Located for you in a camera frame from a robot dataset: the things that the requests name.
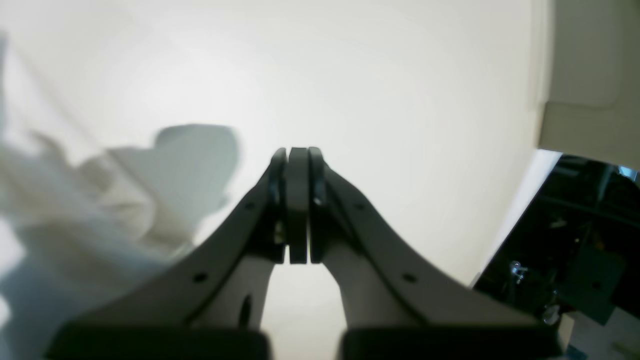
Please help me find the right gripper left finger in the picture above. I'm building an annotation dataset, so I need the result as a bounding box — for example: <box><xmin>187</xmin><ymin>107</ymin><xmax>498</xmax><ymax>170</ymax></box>
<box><xmin>45</xmin><ymin>148</ymin><xmax>310</xmax><ymax>360</ymax></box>

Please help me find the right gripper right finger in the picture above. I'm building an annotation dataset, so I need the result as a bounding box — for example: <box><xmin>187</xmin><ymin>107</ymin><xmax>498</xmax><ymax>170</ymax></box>
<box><xmin>309</xmin><ymin>147</ymin><xmax>563</xmax><ymax>360</ymax></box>

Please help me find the white printed t-shirt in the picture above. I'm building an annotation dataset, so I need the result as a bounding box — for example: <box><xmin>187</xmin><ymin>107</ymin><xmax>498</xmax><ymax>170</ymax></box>
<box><xmin>1</xmin><ymin>33</ymin><xmax>239</xmax><ymax>360</ymax></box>

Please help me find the grey cardboard box right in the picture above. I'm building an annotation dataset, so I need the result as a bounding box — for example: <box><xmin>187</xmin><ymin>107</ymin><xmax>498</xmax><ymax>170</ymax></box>
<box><xmin>538</xmin><ymin>0</ymin><xmax>640</xmax><ymax>170</ymax></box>

